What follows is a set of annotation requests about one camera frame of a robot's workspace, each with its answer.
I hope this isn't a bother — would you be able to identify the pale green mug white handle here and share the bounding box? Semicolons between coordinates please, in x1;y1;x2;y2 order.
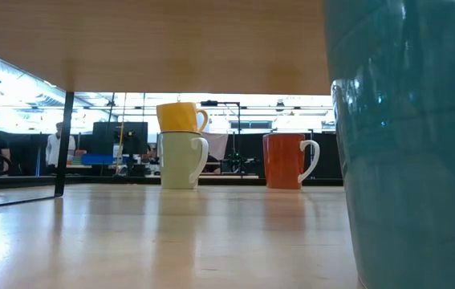
157;130;210;190

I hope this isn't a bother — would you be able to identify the dark teal glossy mug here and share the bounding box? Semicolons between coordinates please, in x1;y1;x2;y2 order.
322;0;455;289

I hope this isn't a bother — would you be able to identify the blue box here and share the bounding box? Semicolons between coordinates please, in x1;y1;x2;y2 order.
81;153;116;166

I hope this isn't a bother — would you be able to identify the red-orange mug white handle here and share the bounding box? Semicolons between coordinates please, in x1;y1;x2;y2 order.
262;132;321;190

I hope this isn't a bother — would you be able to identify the dark device with green light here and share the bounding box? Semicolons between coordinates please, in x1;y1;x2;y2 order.
226;152;261;176

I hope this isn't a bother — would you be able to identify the black camera stand frame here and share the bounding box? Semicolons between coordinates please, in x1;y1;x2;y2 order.
201;99;243;177

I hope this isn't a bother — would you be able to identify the black metal shelf leg frame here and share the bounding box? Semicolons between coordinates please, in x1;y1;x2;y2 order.
0;90;75;211

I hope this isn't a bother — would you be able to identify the black aluminium rig frame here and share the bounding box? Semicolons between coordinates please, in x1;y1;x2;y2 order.
0;174;344;188

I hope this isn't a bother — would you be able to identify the black monitor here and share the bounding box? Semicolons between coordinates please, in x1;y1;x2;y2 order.
91;121;149;157

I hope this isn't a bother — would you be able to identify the pale pink cloth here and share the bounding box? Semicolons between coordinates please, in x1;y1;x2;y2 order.
202;132;230;161

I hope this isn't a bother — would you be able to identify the yellow pole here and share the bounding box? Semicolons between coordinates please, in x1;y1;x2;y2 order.
114;92;128;176

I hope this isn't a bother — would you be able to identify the yellow faceted mug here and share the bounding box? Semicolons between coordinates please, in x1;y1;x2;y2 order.
156;101;209;134

